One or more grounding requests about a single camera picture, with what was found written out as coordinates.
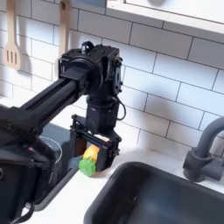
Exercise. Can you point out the black stove top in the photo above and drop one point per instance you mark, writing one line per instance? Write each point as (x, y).
(65, 137)

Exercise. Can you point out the orange toy carrot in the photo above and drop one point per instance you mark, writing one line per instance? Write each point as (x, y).
(87, 167)

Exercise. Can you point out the grey range hood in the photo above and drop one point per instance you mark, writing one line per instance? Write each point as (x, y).
(90, 2)

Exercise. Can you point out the dark grey sink basin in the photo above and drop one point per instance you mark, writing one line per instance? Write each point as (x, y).
(163, 198)

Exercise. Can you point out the slotted wooden spatula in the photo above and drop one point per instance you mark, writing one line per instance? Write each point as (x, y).
(11, 23)

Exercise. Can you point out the dark grey tap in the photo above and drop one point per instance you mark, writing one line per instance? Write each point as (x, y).
(201, 163)

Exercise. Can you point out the wooden spoon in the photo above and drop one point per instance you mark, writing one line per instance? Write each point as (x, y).
(64, 29)

